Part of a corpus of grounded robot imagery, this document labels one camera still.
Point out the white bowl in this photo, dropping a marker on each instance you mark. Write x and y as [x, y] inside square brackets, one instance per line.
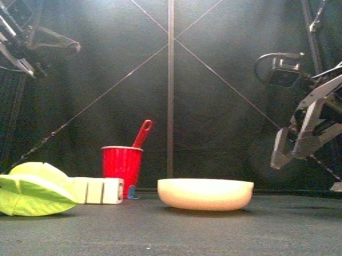
[205, 195]

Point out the small blue object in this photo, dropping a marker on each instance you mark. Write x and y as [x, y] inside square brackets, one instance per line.
[133, 193]

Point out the red ribbed cup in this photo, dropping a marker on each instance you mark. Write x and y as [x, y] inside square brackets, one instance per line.
[121, 166]

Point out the green white toy vegetable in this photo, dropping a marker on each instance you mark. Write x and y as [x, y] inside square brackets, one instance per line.
[40, 191]

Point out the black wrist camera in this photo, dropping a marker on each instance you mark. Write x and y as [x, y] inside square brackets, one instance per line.
[285, 75]

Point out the white bracket at table edge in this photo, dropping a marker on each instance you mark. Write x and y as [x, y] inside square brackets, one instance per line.
[337, 187]

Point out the slanted dark frame pole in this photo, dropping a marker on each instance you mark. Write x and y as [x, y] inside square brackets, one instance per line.
[312, 36]

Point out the vertical metal frame pole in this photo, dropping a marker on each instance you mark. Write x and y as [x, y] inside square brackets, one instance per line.
[171, 100]

